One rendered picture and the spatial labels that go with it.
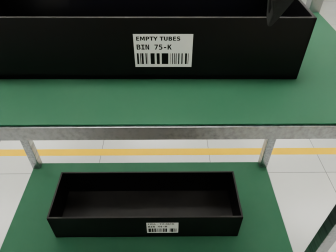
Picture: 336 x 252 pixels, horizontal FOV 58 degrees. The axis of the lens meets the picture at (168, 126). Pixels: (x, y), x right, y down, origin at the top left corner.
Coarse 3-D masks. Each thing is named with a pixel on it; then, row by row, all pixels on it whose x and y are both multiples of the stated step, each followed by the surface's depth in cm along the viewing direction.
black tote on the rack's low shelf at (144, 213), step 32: (64, 192) 102; (96, 192) 106; (128, 192) 106; (160, 192) 106; (192, 192) 106; (224, 192) 106; (64, 224) 90; (96, 224) 90; (128, 224) 90; (160, 224) 90; (192, 224) 91; (224, 224) 91
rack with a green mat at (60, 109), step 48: (0, 96) 50; (48, 96) 50; (96, 96) 50; (144, 96) 50; (192, 96) 50; (240, 96) 50; (288, 96) 50; (48, 192) 108; (240, 192) 108; (48, 240) 95; (96, 240) 95; (144, 240) 95; (192, 240) 95; (240, 240) 95; (288, 240) 95
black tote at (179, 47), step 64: (0, 0) 61; (64, 0) 61; (128, 0) 61; (192, 0) 61; (256, 0) 61; (0, 64) 52; (64, 64) 52; (128, 64) 52; (192, 64) 52; (256, 64) 52
